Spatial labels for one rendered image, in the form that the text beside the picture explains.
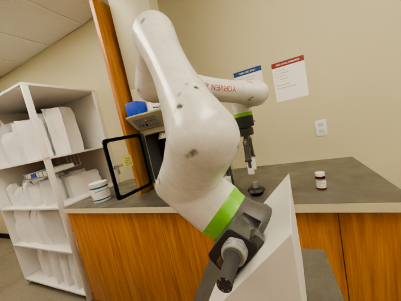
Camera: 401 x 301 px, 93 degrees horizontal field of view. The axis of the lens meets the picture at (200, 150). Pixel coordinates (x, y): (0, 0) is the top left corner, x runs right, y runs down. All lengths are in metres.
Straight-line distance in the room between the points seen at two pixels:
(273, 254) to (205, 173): 0.15
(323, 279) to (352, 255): 0.51
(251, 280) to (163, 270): 1.15
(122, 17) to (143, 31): 1.09
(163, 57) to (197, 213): 0.34
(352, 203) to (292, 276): 0.65
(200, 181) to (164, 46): 0.32
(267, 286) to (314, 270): 0.28
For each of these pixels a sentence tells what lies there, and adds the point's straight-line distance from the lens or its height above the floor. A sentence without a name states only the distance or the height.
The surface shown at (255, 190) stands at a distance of 1.01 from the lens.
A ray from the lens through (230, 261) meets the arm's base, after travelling 0.33.
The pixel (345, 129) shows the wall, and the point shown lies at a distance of 1.63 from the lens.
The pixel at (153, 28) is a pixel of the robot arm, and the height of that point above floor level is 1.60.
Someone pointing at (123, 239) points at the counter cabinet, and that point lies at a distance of 1.56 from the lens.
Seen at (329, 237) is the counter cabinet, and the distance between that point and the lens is 1.04.
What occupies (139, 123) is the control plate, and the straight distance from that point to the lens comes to 1.41.
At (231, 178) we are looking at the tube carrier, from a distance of 1.04.
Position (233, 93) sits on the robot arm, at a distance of 0.78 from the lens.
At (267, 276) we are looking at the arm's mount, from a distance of 0.34.
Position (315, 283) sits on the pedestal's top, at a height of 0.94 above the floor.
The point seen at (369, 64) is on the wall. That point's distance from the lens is 1.66.
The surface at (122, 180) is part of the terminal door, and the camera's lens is 1.36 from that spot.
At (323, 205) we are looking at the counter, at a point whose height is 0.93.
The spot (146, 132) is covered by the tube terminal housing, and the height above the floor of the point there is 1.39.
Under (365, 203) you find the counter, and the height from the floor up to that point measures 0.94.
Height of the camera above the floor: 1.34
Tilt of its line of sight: 7 degrees down
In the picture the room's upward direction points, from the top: 12 degrees counter-clockwise
